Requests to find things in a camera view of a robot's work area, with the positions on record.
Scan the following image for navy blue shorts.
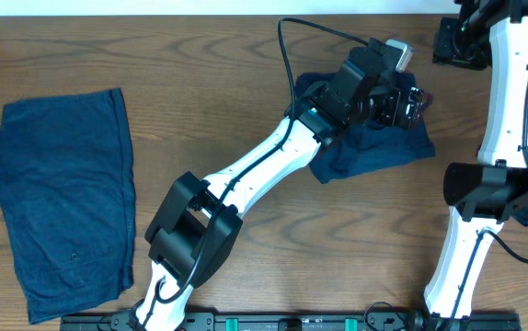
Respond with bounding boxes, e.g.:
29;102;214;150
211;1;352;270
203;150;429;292
283;69;437;185

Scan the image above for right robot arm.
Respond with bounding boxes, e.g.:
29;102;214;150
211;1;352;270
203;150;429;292
407;0;528;330

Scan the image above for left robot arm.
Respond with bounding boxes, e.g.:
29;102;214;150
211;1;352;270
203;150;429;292
131;39;430;330

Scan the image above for navy blue folded garment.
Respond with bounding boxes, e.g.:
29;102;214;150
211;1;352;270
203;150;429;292
0;88;136;325

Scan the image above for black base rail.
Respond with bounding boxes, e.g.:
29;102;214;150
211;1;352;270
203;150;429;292
60;310;522;331

